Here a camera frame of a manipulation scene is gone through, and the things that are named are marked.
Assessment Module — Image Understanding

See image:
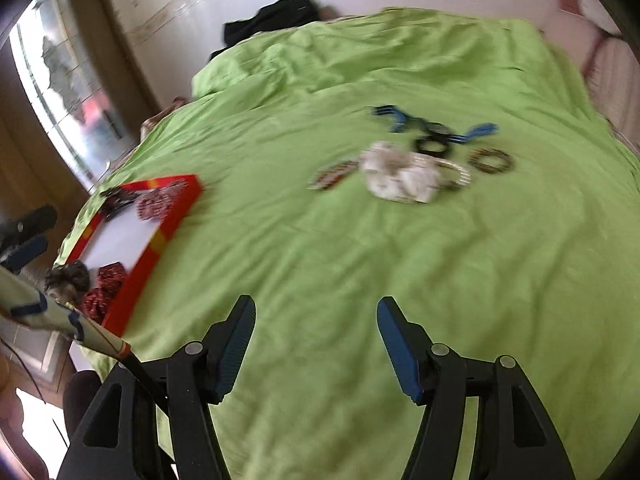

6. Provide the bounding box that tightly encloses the brown fringed blanket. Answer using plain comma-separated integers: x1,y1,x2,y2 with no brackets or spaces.
140,97,186,136

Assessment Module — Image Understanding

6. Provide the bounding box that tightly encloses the person's dark trouser leg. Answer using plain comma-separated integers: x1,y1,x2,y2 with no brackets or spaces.
62,370,103,441

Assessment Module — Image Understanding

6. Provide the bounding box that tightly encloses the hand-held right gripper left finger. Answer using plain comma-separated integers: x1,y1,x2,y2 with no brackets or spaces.
57,295,258,480

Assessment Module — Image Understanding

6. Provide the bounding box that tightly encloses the pearl bracelet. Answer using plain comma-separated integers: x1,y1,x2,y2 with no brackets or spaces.
430,157,473,192

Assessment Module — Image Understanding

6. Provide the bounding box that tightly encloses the black hair tie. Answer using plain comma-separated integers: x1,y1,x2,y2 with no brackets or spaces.
414,130,453,157

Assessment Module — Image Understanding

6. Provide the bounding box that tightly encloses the black hair clip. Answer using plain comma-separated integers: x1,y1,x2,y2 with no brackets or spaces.
100,186,138,220

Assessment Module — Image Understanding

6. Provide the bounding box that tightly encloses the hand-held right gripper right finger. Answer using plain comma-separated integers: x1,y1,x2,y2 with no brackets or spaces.
376,296,576,480

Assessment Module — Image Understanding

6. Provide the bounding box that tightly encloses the pink striped pillow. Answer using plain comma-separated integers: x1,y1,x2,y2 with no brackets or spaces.
580,25,640,146

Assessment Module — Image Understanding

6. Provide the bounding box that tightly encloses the red tray box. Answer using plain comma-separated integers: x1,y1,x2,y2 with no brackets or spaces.
59,174,205,337

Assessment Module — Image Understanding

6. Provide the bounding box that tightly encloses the brown beaded bracelet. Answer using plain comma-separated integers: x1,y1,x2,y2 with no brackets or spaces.
469,147,516,176

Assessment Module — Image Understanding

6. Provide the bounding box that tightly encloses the green bed sheet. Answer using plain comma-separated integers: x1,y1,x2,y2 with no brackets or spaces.
52,7,640,480

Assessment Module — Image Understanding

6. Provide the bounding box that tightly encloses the red white patterned scrunchie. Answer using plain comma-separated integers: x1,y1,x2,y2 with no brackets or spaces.
136,182,190,221

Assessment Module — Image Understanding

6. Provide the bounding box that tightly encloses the thin black cable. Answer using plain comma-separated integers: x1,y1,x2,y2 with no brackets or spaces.
0,337,71,448

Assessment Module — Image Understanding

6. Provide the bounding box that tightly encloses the blue hair claw clip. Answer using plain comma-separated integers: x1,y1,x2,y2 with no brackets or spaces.
371,105,436,133
447,122,501,146

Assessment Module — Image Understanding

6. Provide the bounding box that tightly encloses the grey scrunchie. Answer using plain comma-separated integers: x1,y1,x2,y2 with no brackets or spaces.
44,261,91,306

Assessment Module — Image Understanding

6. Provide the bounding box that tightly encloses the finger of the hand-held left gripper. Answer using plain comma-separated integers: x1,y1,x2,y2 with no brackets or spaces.
0,236,49,273
10,204,58,237

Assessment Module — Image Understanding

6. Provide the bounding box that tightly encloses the wooden glass door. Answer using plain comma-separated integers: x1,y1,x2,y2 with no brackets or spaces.
0,0,161,211

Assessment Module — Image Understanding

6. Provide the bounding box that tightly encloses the red and white bracelet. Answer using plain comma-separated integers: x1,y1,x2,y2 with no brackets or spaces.
307,157,362,193

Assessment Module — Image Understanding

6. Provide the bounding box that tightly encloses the black clothing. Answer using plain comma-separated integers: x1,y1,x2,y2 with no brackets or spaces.
210,0,326,63

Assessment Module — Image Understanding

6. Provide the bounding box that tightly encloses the dark red dotted scrunchie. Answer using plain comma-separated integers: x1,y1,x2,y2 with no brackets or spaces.
80,265,127,322

